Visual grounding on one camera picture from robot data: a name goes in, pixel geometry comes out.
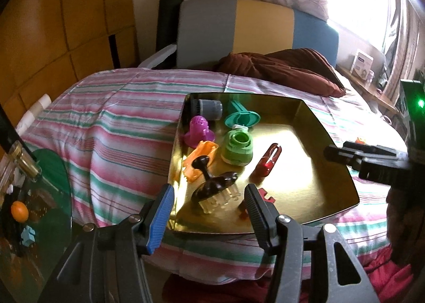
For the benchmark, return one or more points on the green round plastic toy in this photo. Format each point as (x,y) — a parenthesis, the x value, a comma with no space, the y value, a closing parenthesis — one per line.
(237,150)

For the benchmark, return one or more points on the gold metal tray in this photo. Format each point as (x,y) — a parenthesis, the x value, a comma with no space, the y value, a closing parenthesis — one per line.
(305,163)

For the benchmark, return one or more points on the wooden wardrobe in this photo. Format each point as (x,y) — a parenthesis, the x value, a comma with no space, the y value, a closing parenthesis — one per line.
(66,24)

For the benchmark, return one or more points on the white bed sheet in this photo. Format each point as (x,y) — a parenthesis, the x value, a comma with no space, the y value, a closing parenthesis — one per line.
(365,107)

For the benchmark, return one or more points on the grey yellow blue headboard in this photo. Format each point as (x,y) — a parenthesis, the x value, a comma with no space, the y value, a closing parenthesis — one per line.
(259,27)

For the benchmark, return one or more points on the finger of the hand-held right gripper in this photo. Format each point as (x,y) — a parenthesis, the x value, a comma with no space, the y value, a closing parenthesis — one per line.
(342,155)
(372,149)

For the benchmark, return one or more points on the white cardboard box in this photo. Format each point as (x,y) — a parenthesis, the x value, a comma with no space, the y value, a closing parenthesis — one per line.
(362,62)

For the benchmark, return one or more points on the brown scalp massager brush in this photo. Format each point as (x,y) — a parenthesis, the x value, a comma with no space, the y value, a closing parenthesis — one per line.
(215,185)

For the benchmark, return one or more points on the red cloth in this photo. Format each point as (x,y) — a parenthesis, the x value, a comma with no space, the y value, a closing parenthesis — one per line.
(391,276)

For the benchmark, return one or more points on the orange fruit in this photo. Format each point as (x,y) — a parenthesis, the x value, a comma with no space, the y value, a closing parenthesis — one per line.
(20,211)

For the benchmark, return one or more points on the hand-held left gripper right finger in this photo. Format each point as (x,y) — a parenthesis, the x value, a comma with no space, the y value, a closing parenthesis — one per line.
(260,220)

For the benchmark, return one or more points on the black flat bar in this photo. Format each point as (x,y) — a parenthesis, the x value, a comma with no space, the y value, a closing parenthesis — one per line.
(8,130)

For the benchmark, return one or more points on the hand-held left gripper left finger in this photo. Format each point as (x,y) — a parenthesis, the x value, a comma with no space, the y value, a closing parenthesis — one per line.
(161,220)

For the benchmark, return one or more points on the teal plastic toy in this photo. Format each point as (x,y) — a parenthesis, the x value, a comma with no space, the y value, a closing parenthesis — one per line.
(242,119)

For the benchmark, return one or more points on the wooden window shelf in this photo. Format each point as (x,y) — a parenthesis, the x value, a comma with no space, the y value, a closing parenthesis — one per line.
(372,90)

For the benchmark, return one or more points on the small clear bottle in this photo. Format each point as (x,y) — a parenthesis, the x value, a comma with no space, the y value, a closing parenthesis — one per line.
(370,75)

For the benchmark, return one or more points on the person's right forearm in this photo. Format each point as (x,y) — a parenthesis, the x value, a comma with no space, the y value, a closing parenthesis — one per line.
(406,216)

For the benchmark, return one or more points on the grey ribbed cup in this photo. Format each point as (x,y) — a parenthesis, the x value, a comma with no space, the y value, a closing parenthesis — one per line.
(210,109)

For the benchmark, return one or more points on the grey side curtain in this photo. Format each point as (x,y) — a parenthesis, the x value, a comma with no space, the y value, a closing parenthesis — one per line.
(398,41)

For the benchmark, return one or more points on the green glass side table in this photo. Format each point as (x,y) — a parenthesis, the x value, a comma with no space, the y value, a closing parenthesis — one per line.
(53,170)

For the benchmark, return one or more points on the glass perfume bottle gold cap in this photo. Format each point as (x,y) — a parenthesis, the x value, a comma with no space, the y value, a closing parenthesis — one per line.
(28,165)

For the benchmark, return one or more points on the black rolled mat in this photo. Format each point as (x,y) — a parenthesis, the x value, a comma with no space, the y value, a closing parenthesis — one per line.
(167,21)

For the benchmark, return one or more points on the red lipstick tube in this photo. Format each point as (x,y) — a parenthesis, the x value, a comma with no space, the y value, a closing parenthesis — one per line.
(267,162)

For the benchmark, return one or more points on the clear plastic container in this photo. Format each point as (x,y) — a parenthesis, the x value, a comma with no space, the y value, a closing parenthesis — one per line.
(8,173)

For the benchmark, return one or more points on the white plastic bottle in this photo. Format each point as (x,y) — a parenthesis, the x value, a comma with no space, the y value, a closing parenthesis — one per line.
(42,103)
(26,120)

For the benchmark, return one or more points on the red puzzle piece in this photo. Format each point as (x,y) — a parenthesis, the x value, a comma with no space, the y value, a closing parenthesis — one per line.
(265,194)

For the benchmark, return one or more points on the light blue small toy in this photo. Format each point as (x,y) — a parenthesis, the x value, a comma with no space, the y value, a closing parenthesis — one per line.
(28,236)

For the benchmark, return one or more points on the purple plastic toy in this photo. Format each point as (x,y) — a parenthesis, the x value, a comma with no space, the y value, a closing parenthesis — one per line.
(198,129)

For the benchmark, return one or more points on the white bed frame rail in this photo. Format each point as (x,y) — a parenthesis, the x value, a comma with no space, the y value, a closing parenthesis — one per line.
(159,54)

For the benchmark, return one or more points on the orange holed building block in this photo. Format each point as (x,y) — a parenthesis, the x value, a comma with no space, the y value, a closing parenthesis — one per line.
(207,148)

